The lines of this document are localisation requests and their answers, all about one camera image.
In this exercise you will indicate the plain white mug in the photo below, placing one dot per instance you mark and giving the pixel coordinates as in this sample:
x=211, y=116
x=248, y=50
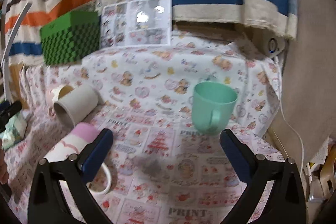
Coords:
x=75, y=106

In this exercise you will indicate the mint green plastic cup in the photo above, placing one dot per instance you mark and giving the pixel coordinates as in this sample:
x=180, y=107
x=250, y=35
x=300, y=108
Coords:
x=213, y=105

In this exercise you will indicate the green illustrated packet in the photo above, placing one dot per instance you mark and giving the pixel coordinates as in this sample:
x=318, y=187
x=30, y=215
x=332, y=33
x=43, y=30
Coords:
x=14, y=131

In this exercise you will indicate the white round device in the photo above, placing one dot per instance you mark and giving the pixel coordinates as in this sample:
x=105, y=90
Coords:
x=271, y=46

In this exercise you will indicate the wooden board panel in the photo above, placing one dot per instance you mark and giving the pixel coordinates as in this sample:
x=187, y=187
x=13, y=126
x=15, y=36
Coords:
x=308, y=96

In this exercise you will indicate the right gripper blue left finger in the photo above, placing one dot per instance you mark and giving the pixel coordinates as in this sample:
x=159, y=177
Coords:
x=94, y=154

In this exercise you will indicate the pink print pattern tablecloth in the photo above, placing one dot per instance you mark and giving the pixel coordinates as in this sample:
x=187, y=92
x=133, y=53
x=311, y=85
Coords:
x=163, y=170

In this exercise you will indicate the person's left hand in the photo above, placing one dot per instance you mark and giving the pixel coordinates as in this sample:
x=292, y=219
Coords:
x=4, y=175

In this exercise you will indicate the green checkered box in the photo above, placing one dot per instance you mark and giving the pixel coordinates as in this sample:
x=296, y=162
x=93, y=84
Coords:
x=70, y=37

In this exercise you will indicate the comic sticker sheet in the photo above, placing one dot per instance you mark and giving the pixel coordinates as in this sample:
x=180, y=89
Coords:
x=136, y=23

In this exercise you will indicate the baby bear print cloth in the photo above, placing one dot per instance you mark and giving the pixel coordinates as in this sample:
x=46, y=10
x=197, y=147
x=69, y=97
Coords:
x=160, y=80

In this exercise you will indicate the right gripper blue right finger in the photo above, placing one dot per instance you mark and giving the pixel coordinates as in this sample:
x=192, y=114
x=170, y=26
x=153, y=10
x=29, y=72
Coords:
x=239, y=155

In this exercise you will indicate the white mug with pink base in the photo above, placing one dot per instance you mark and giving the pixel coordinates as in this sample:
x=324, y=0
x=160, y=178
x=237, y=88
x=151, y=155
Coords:
x=73, y=143

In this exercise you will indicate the pink drip pattern mug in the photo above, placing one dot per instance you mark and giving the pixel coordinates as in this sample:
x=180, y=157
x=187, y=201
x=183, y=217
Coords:
x=54, y=94

